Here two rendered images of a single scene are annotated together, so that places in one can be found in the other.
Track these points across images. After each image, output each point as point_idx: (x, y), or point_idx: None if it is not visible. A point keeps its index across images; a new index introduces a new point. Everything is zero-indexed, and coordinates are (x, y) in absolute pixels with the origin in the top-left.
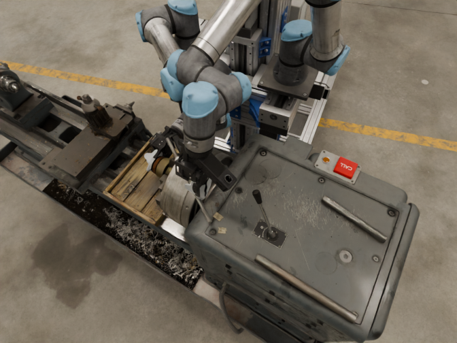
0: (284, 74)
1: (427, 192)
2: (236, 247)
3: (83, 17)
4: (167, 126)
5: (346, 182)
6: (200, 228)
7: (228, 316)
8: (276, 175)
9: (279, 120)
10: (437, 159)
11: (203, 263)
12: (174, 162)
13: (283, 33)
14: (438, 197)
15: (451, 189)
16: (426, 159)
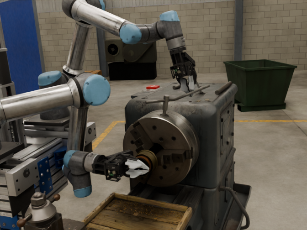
0: (63, 107)
1: (95, 196)
2: (214, 97)
3: None
4: (93, 163)
5: (161, 87)
6: (209, 103)
7: (240, 221)
8: (162, 95)
9: (92, 131)
10: (68, 190)
11: (218, 158)
12: (145, 144)
13: (51, 77)
14: (100, 192)
15: (94, 187)
16: (66, 195)
